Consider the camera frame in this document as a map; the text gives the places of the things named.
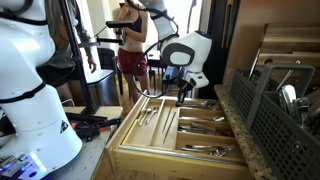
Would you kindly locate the open wooden cutlery drawer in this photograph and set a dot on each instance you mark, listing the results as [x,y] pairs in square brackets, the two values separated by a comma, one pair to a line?
[173,166]

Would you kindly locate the forks bundle in drawer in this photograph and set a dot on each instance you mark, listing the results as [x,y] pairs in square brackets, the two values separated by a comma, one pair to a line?
[218,151]

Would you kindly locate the steel trash can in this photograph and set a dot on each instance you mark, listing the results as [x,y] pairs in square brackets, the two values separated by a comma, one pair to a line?
[102,87]

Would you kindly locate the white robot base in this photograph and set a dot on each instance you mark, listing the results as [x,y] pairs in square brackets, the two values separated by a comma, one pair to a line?
[44,140]

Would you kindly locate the silver spoon in drawer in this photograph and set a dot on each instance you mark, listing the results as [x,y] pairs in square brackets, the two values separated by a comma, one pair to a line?
[215,119]

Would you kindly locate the wooden cutting boards stack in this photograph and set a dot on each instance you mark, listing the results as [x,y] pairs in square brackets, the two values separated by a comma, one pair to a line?
[282,30]

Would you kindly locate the small silver spoon front compartment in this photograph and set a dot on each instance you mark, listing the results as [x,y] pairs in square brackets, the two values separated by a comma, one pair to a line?
[146,112]

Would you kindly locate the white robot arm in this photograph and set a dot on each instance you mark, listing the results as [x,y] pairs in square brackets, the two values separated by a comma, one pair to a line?
[189,52]

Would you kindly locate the wooden chopstick lower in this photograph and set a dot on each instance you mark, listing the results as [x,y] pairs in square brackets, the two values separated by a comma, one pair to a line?
[169,127]

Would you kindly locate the dark grey utensil holder basket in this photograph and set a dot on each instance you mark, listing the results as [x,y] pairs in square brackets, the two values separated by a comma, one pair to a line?
[290,150]

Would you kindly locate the stainless steel refrigerator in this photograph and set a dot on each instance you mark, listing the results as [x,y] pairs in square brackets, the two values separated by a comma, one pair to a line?
[217,19]

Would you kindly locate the person in grey shirt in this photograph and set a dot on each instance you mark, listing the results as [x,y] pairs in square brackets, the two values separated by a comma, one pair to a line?
[60,71]

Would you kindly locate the spoon left in holder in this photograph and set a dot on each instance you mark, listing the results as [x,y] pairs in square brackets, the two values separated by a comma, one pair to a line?
[288,96]

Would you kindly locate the wooden cutlery tray organizer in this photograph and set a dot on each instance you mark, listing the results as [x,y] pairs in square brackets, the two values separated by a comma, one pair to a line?
[149,137]

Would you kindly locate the knives bundle in drawer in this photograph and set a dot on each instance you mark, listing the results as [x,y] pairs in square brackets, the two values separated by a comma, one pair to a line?
[204,129]

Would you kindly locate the dark dining chair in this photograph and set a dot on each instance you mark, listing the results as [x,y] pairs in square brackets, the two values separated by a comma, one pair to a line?
[169,77]

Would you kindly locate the person in red shorts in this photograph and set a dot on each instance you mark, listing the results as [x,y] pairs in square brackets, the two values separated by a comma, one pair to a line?
[131,61]

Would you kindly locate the wooden chopstick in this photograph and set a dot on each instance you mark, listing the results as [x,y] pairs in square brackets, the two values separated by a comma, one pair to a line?
[169,127]
[166,120]

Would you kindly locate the wooden chopstick upper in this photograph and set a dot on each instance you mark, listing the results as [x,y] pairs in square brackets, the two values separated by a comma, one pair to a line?
[166,120]

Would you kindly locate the black camera tripod stand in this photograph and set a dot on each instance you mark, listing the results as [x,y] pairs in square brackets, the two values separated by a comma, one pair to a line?
[90,108]

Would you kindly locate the silver spoon from holder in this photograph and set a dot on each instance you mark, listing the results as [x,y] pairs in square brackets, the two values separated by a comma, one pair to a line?
[200,105]

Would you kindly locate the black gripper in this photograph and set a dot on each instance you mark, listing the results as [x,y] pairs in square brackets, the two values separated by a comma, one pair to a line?
[183,87]

